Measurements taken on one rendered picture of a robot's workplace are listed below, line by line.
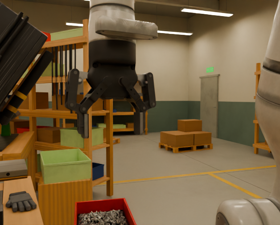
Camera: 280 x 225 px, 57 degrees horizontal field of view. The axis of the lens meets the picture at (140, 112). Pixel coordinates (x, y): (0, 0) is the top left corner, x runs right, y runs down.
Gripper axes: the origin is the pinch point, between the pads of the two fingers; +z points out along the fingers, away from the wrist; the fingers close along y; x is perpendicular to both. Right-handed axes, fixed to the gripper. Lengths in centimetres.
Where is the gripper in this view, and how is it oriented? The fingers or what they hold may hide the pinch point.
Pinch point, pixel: (113, 132)
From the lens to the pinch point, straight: 42.6
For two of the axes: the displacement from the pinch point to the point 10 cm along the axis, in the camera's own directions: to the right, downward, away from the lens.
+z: 0.0, 10.0, 0.5
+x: 4.5, 0.5, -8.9
